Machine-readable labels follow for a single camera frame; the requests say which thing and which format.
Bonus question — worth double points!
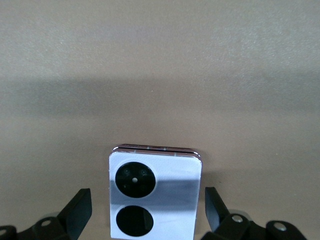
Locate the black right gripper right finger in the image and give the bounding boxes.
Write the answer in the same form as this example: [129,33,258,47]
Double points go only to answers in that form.
[199,186,307,240]

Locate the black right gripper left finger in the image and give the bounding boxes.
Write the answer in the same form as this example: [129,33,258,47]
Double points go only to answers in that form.
[0,188,93,240]

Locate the lilac folding phone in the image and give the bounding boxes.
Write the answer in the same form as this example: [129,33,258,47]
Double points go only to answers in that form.
[108,143,204,239]

